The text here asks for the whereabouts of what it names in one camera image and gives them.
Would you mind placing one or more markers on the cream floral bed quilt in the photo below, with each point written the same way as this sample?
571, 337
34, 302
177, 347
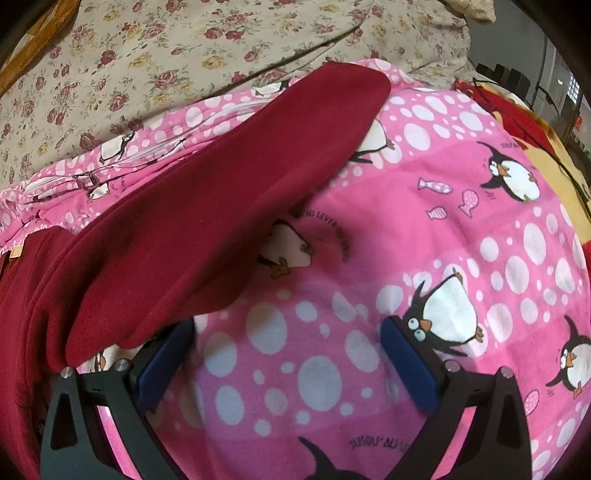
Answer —
184, 55

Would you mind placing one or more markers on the dark red sweater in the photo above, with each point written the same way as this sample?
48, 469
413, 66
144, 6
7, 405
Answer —
184, 207

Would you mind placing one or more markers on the red and yellow blanket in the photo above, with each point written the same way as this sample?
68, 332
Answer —
554, 152

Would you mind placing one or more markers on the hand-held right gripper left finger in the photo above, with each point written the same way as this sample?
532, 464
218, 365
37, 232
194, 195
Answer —
162, 365

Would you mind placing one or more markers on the dark background furniture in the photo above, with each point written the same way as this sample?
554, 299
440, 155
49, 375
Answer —
517, 78

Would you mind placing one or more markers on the pink penguin print blanket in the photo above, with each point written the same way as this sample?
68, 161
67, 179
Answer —
415, 230

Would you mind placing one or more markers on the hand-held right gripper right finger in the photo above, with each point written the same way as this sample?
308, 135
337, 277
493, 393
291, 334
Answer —
407, 360

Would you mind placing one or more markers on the orange patterned cushion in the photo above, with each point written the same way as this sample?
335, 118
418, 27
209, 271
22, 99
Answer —
32, 41

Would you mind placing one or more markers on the cream floral pillow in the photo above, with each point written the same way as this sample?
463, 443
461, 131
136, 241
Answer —
471, 8

